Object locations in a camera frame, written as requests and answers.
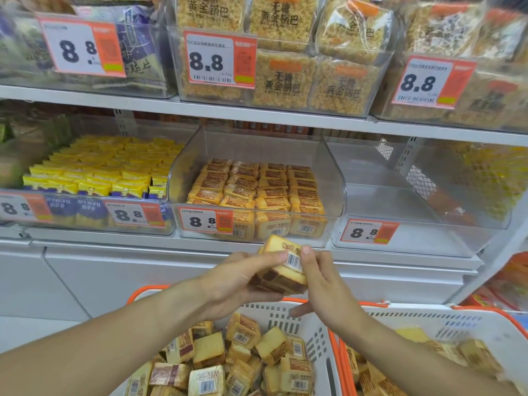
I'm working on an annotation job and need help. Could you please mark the person's right hand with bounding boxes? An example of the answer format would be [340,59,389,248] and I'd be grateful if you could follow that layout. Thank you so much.
[288,245,364,339]

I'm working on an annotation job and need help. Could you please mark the white orange price tag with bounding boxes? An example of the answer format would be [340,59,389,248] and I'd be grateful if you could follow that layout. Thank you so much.
[0,192,54,224]
[340,219,401,245]
[36,16,127,78]
[391,55,478,110]
[183,29,258,90]
[103,199,166,229]
[178,206,235,235]

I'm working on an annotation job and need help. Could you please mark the grey metal shelf board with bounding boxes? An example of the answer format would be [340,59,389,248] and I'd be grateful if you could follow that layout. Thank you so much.
[0,224,486,272]
[0,84,528,147]

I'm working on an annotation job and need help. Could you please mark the blurred dark snack bags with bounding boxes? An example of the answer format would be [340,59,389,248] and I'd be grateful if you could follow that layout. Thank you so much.
[0,10,54,72]

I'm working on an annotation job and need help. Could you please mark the white shelf base cabinet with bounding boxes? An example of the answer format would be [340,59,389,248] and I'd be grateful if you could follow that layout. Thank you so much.
[0,239,469,323]

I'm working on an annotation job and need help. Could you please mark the pile of cake packets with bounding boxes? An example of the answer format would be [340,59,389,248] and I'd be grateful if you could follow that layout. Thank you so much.
[123,312,317,396]
[344,326,514,396]

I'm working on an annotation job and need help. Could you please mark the sliced cake packet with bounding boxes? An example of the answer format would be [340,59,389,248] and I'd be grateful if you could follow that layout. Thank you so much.
[249,266,308,296]
[258,234,309,286]

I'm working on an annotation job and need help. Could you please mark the empty clear plastic shelf bin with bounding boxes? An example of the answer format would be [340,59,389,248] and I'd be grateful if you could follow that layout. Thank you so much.
[324,135,515,259]

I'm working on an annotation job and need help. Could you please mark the stack of seeded crust packs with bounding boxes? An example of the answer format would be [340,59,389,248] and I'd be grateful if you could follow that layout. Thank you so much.
[381,0,528,132]

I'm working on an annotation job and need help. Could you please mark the stack of rice crust packs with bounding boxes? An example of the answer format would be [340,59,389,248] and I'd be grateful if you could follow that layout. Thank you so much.
[175,0,393,117]

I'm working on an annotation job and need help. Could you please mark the grey shelf upright post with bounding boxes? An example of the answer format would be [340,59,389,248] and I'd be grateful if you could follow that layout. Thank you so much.
[445,193,528,306]

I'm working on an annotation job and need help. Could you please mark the orange red snack packets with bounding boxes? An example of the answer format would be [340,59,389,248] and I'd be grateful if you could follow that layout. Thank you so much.
[461,251,528,315]

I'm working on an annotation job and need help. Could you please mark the rows of yellow blue packets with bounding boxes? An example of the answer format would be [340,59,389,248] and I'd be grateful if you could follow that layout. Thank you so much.
[22,134,185,230]

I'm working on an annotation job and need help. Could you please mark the purple snack bag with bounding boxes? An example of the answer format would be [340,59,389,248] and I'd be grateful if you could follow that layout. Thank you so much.
[69,0,168,92]

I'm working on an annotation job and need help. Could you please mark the person's left forearm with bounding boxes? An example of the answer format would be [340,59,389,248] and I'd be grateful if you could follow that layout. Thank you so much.
[0,278,216,396]

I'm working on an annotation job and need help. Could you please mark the rows of shelved cake packets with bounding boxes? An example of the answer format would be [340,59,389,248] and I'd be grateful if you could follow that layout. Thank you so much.
[186,157,329,242]

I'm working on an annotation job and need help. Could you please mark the white basket with orange handle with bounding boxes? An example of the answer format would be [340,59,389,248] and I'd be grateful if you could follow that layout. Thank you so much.
[111,285,346,396]
[337,300,528,396]

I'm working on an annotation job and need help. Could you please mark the person's left hand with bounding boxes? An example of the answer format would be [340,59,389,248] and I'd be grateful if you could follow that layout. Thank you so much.
[198,251,290,323]

